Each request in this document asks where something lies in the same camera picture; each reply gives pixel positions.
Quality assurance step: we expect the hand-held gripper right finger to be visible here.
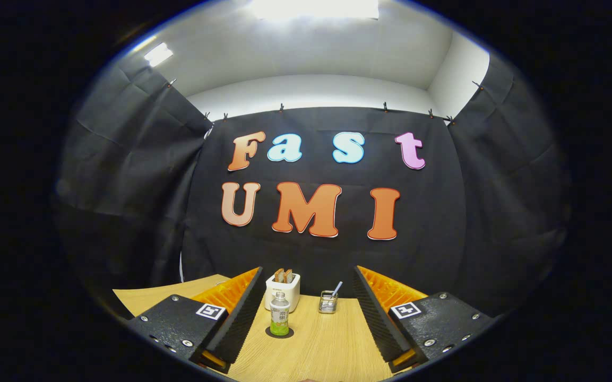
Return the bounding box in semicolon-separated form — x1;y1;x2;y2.
352;265;497;373

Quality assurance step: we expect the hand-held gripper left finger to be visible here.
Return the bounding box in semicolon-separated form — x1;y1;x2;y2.
125;266;265;374

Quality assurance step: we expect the white label juice bottle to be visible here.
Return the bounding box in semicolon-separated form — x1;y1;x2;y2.
270;291;290;336

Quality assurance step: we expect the wooden table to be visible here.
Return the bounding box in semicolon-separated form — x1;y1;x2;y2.
113;274;418;382

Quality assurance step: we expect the white toaster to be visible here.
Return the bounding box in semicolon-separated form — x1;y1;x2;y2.
264;272;301;313

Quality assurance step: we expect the black backdrop cloth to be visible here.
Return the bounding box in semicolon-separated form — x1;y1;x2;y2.
54;50;572;319

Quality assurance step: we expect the small ceiling light panel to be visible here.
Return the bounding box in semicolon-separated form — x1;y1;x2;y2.
144;42;174;67

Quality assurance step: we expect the large ceiling light panel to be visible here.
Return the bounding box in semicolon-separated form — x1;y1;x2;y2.
247;0;380;21

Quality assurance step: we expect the metal wire basket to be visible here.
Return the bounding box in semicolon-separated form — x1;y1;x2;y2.
318;290;339;314

